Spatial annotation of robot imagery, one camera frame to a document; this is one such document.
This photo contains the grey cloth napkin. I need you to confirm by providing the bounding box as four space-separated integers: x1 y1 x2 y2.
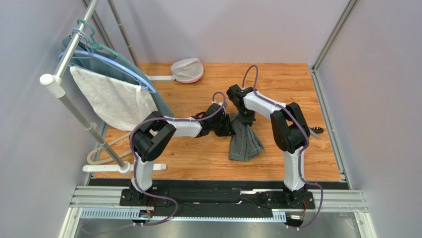
228 113 264 162

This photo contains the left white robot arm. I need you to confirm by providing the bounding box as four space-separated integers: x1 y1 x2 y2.
125 103 236 201

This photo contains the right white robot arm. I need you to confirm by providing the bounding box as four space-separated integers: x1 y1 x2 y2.
226 85 310 200

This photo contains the white mesh cap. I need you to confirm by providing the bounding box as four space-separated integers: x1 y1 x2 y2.
170 58 205 83

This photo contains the white towel on hanger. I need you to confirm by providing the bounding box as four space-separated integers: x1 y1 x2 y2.
70 66 158 131

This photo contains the beige wooden hanger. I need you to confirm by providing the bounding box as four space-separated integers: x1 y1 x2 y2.
87 128 131 165

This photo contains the teal shirt on hanger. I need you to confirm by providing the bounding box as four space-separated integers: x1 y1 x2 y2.
70 42 174 117

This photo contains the white clothes rack base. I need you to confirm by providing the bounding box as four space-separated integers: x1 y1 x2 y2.
82 163 167 174

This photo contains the green hanger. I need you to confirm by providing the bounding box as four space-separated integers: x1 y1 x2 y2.
76 18 119 57

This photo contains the metal clothes rack pole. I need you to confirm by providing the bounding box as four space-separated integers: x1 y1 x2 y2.
40 0 153 174

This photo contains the light blue hanger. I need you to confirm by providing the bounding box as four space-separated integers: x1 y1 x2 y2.
68 28 158 94

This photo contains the black mounting rail plate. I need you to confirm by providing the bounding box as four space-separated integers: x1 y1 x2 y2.
88 178 349 219

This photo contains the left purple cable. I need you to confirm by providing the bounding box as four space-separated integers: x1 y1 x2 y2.
79 91 228 232

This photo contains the aluminium frame rail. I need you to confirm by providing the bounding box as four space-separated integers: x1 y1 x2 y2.
60 179 376 238

